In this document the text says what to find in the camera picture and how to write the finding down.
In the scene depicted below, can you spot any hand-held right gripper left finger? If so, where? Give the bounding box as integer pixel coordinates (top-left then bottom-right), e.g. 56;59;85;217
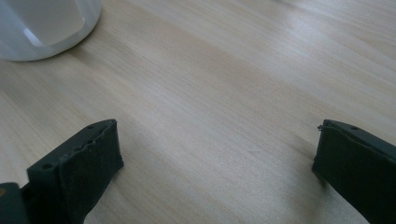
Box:
21;119;125;224

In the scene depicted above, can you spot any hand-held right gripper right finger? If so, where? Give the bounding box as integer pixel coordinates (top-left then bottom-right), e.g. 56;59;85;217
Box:
311;119;396;224

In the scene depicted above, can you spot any white round container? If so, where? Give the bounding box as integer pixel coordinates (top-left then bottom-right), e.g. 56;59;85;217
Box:
0;0;103;63

